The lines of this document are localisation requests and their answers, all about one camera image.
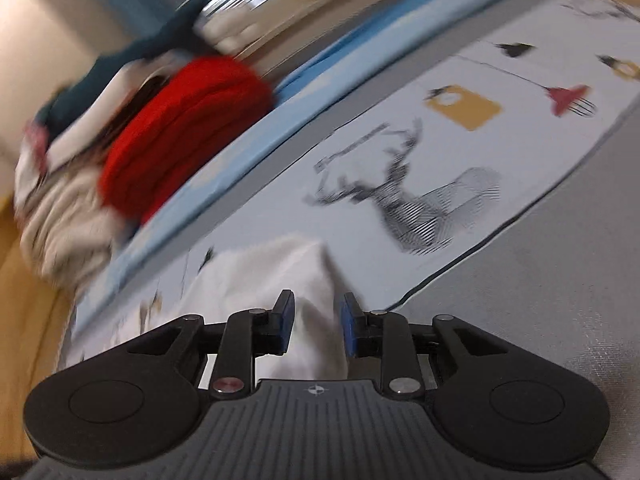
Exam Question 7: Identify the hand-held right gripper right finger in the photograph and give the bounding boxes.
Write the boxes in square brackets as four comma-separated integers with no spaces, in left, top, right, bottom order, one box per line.
[340,291,507,397]

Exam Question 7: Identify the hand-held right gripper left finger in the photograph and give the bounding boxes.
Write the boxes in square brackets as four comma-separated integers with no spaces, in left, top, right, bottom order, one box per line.
[126,289,297,395]

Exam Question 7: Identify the white t-shirt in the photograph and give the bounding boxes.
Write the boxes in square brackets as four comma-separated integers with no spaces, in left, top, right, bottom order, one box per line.
[177,235,352,386]

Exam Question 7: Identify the deer printed bed sheet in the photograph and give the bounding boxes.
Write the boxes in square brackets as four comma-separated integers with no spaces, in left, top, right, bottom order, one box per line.
[57,0,640,480]

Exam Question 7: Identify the red knit blanket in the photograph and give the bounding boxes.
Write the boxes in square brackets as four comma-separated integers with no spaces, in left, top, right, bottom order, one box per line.
[97,55,275,226]

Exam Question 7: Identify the light blue bed sheet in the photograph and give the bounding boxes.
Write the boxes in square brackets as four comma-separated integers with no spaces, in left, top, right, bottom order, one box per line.
[75,0,532,321]

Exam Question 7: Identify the beige quilt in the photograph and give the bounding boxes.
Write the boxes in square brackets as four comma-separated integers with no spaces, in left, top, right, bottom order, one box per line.
[12,157,132,286]

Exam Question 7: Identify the white folded cloth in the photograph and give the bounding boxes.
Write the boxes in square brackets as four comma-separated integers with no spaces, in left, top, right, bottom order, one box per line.
[194,9,262,57]

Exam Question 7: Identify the teal cloth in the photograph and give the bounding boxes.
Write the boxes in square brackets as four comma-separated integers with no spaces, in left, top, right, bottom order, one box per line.
[35,0,217,126]

